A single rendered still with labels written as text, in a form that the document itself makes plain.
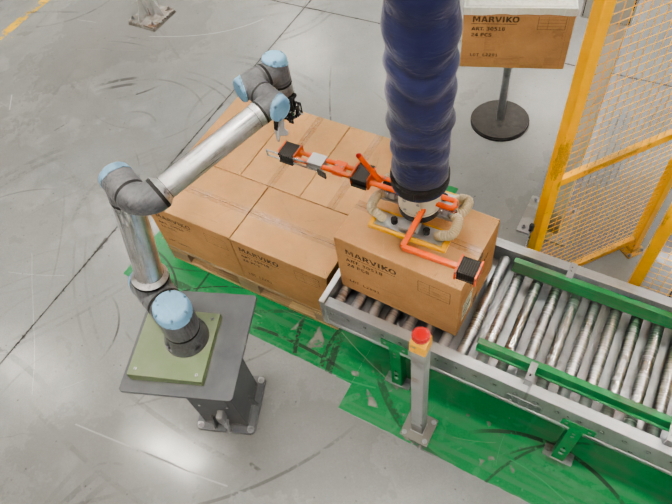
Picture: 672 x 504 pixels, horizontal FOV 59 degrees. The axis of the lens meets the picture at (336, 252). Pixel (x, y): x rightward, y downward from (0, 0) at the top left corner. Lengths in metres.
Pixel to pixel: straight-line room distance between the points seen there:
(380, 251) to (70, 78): 3.75
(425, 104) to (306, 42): 3.39
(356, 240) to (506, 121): 2.10
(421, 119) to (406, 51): 0.25
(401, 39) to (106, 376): 2.62
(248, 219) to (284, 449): 1.21
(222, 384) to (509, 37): 2.48
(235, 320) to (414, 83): 1.36
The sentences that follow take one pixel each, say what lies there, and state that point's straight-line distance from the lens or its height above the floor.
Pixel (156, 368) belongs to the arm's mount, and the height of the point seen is 0.80.
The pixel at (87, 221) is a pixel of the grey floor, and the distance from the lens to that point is 4.42.
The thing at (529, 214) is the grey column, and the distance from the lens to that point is 3.90.
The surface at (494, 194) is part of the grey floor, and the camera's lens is 3.98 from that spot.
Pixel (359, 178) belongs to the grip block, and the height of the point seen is 1.21.
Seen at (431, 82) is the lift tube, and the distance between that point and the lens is 1.87.
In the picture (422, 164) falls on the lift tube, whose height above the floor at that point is 1.48.
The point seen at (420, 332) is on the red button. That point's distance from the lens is 2.24.
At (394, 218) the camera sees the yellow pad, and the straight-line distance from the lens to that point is 2.43.
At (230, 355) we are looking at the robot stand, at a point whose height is 0.75.
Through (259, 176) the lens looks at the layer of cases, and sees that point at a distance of 3.46.
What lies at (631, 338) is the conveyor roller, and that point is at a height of 0.55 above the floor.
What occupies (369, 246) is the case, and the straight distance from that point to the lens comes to 2.55.
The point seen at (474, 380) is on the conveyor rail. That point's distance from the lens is 2.78.
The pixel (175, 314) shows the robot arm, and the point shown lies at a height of 1.05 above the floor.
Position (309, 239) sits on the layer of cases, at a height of 0.54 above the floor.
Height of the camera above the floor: 3.03
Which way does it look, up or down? 55 degrees down
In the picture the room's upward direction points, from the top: 11 degrees counter-clockwise
